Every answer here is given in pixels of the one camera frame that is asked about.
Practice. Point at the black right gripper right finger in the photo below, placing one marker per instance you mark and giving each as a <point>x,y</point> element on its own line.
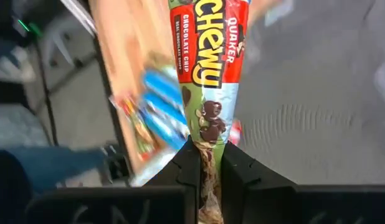
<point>273,202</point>

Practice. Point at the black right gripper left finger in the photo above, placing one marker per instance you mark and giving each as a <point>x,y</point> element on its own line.
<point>167,199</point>

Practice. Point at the red chocolate chip granola bar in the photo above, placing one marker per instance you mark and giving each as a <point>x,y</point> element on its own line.
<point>236,132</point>
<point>211,46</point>

